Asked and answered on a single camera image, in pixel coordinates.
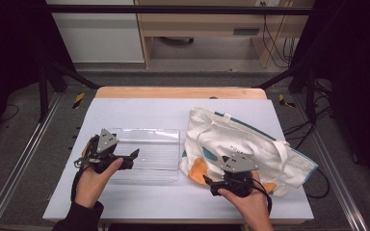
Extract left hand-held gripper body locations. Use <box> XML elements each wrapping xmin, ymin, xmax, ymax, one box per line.
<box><xmin>86</xmin><ymin>128</ymin><xmax>125</xmax><ymax>174</ymax></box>

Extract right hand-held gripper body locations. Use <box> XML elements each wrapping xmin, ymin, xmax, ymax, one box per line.
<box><xmin>220</xmin><ymin>155</ymin><xmax>260</xmax><ymax>198</ymax></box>

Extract clear plastic container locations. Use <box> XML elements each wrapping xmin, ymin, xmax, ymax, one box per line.
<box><xmin>104</xmin><ymin>127</ymin><xmax>181</xmax><ymax>186</ymax></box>

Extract white printed tote bag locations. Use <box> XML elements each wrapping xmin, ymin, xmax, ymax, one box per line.
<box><xmin>179</xmin><ymin>106</ymin><xmax>319</xmax><ymax>197</ymax></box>

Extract person's right hand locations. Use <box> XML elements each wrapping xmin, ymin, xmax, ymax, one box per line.
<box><xmin>218</xmin><ymin>170</ymin><xmax>273</xmax><ymax>222</ymax></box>

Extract person's left hand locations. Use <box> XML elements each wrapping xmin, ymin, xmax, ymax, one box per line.
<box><xmin>74</xmin><ymin>157</ymin><xmax>124</xmax><ymax>210</ymax></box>

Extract white table mat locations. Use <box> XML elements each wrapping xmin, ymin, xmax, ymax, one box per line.
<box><xmin>42</xmin><ymin>97</ymin><xmax>315</xmax><ymax>222</ymax></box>

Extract yellow black tape strip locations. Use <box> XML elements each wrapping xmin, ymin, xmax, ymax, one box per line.
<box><xmin>72</xmin><ymin>91</ymin><xmax>86</xmax><ymax>110</ymax></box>
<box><xmin>277</xmin><ymin>93</ymin><xmax>297</xmax><ymax>109</ymax></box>

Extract black stand leg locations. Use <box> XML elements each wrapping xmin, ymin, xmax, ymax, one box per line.
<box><xmin>38</xmin><ymin>61</ymin><xmax>101</xmax><ymax>123</ymax></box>
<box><xmin>253</xmin><ymin>62</ymin><xmax>318</xmax><ymax>124</ymax></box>

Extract white cabinet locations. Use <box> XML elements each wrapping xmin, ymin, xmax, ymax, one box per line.
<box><xmin>45</xmin><ymin>0</ymin><xmax>145</xmax><ymax>64</ymax></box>

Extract black curtain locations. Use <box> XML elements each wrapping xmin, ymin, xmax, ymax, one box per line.
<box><xmin>0</xmin><ymin>0</ymin><xmax>76</xmax><ymax>145</ymax></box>
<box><xmin>290</xmin><ymin>0</ymin><xmax>370</xmax><ymax>196</ymax></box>

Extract wooden desk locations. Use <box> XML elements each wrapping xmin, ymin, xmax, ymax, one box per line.
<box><xmin>134</xmin><ymin>0</ymin><xmax>316</xmax><ymax>69</ymax></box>

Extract right hand-held gripper black cable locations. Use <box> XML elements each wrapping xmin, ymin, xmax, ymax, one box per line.
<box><xmin>250</xmin><ymin>167</ymin><xmax>330</xmax><ymax>216</ymax></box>

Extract hand-held gripper black cable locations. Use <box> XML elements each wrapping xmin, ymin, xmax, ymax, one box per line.
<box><xmin>70</xmin><ymin>156</ymin><xmax>90</xmax><ymax>203</ymax></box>
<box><xmin>250</xmin><ymin>167</ymin><xmax>330</xmax><ymax>216</ymax></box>

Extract left hand-held gripper black cable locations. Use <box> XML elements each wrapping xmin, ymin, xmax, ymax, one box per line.
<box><xmin>70</xmin><ymin>156</ymin><xmax>90</xmax><ymax>203</ymax></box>

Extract black floor cables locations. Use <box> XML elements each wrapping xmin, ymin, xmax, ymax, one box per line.
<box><xmin>282</xmin><ymin>80</ymin><xmax>334</xmax><ymax>152</ymax></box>

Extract aluminium rail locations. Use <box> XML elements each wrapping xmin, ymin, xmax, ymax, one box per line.
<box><xmin>0</xmin><ymin>92</ymin><xmax>63</xmax><ymax>231</ymax></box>
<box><xmin>293</xmin><ymin>95</ymin><xmax>369</xmax><ymax>231</ymax></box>

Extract thin black floor cable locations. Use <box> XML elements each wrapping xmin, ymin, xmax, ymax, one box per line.
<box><xmin>0</xmin><ymin>104</ymin><xmax>20</xmax><ymax>123</ymax></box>

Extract black hanging cables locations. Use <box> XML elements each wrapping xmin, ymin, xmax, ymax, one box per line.
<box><xmin>260</xmin><ymin>1</ymin><xmax>299</xmax><ymax>69</ymax></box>

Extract black frame bar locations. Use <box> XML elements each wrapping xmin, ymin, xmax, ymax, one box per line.
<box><xmin>46</xmin><ymin>4</ymin><xmax>314</xmax><ymax>15</ymax></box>

